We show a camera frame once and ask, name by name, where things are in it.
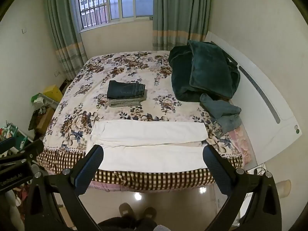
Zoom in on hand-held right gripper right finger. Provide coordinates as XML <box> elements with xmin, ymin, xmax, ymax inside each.
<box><xmin>203</xmin><ymin>145</ymin><xmax>282</xmax><ymax>231</ymax></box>

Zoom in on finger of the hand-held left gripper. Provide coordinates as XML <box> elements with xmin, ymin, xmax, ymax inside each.
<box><xmin>0</xmin><ymin>139</ymin><xmax>44</xmax><ymax>167</ymax></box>
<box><xmin>0</xmin><ymin>136</ymin><xmax>17</xmax><ymax>153</ymax></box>

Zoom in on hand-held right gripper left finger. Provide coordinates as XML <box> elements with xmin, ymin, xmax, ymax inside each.
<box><xmin>24</xmin><ymin>144</ymin><xmax>104</xmax><ymax>231</ymax></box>

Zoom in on white pants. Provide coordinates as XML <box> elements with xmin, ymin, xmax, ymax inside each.
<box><xmin>91</xmin><ymin>120</ymin><xmax>213</xmax><ymax>172</ymax></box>

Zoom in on folded grey pants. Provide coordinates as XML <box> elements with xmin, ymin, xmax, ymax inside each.
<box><xmin>108</xmin><ymin>96</ymin><xmax>147</xmax><ymax>108</ymax></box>

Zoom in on cluttered white rack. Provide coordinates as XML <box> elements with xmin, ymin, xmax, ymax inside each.
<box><xmin>0</xmin><ymin>121</ymin><xmax>33</xmax><ymax>150</ymax></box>

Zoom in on brown cardboard box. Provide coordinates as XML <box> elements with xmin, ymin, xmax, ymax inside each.
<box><xmin>36</xmin><ymin>107</ymin><xmax>56</xmax><ymax>135</ymax></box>

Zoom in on green and white packet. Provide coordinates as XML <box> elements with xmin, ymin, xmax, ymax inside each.
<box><xmin>31</xmin><ymin>94</ymin><xmax>59</xmax><ymax>109</ymax></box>

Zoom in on brown slipper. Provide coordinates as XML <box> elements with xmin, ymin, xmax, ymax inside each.
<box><xmin>142</xmin><ymin>207</ymin><xmax>157</xmax><ymax>220</ymax></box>
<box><xmin>119</xmin><ymin>203</ymin><xmax>136</xmax><ymax>218</ymax></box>

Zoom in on crumpled blue-grey jeans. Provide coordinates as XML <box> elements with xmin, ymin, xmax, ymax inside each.
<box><xmin>200</xmin><ymin>93</ymin><xmax>242</xmax><ymax>135</ymax></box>

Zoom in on yellow box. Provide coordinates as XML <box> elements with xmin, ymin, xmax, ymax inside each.
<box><xmin>43</xmin><ymin>84</ymin><xmax>63</xmax><ymax>103</ymax></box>

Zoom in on person's dark clothing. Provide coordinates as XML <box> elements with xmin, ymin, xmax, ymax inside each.
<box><xmin>97</xmin><ymin>216</ymin><xmax>169</xmax><ymax>231</ymax></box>

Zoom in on beige round object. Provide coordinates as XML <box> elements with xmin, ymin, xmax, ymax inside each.
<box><xmin>275</xmin><ymin>180</ymin><xmax>292</xmax><ymax>198</ymax></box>

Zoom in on white headboard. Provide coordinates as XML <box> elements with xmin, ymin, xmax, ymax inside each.
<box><xmin>204</xmin><ymin>31</ymin><xmax>300</xmax><ymax>171</ymax></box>

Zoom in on bed with floral sheet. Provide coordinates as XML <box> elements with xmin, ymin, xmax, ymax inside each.
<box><xmin>36</xmin><ymin>50</ymin><xmax>255</xmax><ymax>192</ymax></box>

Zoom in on folded dark blue jeans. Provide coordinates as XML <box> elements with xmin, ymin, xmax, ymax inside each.
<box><xmin>106</xmin><ymin>80</ymin><xmax>146</xmax><ymax>100</ymax></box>

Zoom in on dark green blanket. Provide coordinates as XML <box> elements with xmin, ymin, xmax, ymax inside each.
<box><xmin>168</xmin><ymin>40</ymin><xmax>241</xmax><ymax>102</ymax></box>

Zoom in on green striped curtain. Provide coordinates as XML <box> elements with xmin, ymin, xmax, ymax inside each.
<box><xmin>43</xmin><ymin>0</ymin><xmax>88</xmax><ymax>81</ymax></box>
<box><xmin>152</xmin><ymin>0</ymin><xmax>212</xmax><ymax>51</ymax></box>

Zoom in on barred window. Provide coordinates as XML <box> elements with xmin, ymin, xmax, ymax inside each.
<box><xmin>72</xmin><ymin>0</ymin><xmax>154</xmax><ymax>32</ymax></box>

